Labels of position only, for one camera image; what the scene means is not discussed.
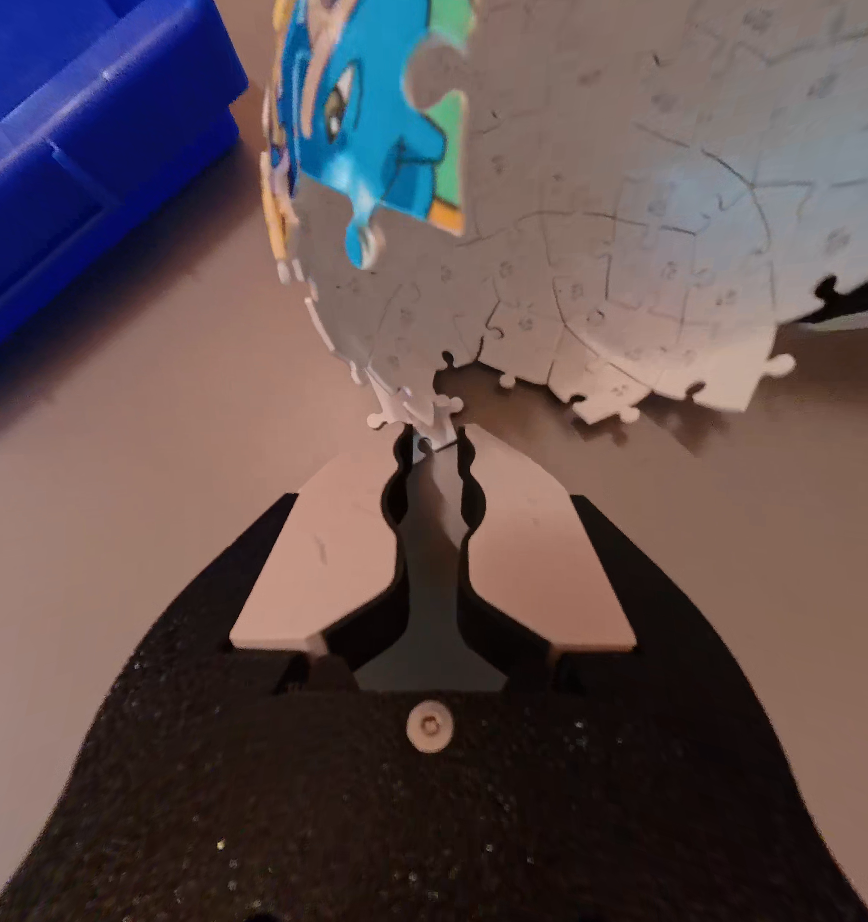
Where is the colourful half-built puzzle ball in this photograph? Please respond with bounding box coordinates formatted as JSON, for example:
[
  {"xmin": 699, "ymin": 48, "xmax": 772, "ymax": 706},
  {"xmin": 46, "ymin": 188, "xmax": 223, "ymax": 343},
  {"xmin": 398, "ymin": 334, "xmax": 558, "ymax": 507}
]
[{"xmin": 261, "ymin": 0, "xmax": 868, "ymax": 451}]

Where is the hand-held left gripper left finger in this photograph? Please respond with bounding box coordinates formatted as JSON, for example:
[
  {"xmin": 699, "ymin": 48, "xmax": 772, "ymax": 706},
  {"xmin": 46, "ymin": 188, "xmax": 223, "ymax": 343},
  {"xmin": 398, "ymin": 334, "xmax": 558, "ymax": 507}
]
[{"xmin": 228, "ymin": 424, "xmax": 413, "ymax": 669}]

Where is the blue plastic bin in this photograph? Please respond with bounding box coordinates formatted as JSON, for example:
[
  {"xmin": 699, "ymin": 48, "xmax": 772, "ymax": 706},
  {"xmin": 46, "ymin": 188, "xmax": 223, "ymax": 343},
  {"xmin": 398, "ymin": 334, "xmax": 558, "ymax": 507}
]
[{"xmin": 0, "ymin": 0, "xmax": 249, "ymax": 368}]

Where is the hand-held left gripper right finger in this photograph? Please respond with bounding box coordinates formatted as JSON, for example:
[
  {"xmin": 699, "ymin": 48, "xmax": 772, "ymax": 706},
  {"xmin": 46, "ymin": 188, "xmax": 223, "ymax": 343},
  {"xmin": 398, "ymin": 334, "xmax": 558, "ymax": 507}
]
[{"xmin": 455, "ymin": 424, "xmax": 638, "ymax": 681}]

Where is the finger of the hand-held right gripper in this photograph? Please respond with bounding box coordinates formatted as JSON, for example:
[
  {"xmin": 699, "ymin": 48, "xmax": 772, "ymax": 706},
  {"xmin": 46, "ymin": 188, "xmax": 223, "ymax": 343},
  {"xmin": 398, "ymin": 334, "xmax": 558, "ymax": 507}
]
[{"xmin": 797, "ymin": 270, "xmax": 868, "ymax": 325}]

